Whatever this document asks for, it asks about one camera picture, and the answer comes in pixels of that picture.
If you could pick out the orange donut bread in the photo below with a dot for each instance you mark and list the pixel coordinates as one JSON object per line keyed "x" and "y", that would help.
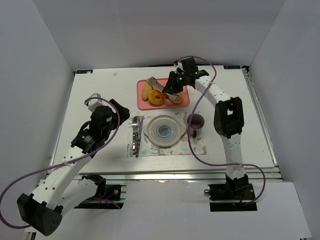
{"x": 156, "y": 97}

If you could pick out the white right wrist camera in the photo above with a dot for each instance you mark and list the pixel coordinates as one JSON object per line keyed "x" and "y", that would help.
{"x": 178, "y": 67}

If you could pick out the glazed ring bread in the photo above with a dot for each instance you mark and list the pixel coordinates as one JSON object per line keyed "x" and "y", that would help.
{"x": 178, "y": 99}

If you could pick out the blue label sticker left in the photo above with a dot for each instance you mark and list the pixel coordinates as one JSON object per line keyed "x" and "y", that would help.
{"x": 84, "y": 71}

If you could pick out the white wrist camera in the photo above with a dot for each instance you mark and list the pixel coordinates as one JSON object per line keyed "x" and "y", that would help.
{"x": 178, "y": 67}
{"x": 92, "y": 104}

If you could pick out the blue label sticker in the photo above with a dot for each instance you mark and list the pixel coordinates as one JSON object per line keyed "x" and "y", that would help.
{"x": 84, "y": 71}
{"x": 231, "y": 67}

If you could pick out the blue label sticker right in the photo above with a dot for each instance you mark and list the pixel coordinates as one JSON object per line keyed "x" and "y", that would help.
{"x": 231, "y": 67}

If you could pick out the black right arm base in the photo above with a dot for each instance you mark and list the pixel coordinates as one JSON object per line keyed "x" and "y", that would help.
{"x": 235, "y": 195}

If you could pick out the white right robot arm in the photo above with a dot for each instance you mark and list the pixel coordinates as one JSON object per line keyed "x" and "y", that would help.
{"x": 228, "y": 119}

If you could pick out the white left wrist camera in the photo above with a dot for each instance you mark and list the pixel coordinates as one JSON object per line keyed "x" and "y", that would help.
{"x": 92, "y": 104}

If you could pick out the metal knife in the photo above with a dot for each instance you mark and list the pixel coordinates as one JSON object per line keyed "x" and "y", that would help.
{"x": 139, "y": 134}

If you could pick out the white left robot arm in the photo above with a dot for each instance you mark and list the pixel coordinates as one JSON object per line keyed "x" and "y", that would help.
{"x": 44, "y": 208}

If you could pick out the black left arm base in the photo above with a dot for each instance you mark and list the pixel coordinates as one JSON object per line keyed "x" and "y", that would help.
{"x": 108, "y": 196}

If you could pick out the pink tray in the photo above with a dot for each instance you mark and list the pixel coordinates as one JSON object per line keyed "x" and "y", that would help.
{"x": 146, "y": 105}

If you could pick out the metal fork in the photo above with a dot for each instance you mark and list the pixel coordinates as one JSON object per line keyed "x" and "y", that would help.
{"x": 135, "y": 127}

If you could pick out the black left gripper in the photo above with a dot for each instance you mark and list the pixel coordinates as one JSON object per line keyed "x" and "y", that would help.
{"x": 116, "y": 114}

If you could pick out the purple mug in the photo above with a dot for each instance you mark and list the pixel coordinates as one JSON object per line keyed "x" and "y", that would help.
{"x": 196, "y": 124}

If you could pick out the floral placemat cloth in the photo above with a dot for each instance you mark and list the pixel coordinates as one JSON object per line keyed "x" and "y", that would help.
{"x": 181, "y": 148}

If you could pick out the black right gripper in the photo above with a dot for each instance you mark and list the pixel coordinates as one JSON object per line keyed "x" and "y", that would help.
{"x": 175, "y": 80}

